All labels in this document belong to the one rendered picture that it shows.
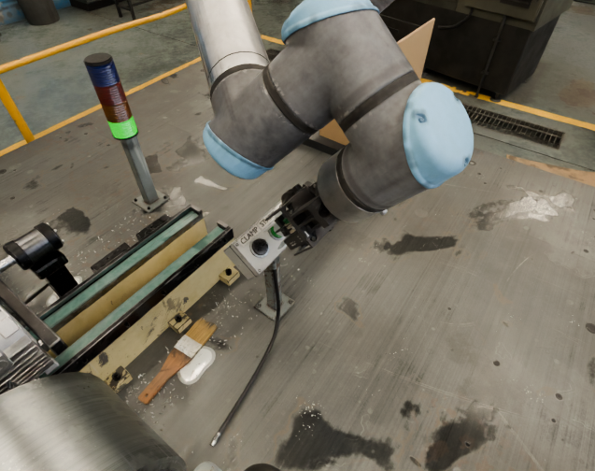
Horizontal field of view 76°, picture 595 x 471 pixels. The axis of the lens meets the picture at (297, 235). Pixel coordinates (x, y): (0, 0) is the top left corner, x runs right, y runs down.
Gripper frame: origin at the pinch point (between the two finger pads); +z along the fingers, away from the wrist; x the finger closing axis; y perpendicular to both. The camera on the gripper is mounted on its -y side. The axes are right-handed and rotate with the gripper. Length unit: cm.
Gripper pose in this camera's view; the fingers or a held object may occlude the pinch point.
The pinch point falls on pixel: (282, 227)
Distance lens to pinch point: 66.9
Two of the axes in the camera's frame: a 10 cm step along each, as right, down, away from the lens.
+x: 6.4, 7.6, 1.3
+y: -5.9, 5.9, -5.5
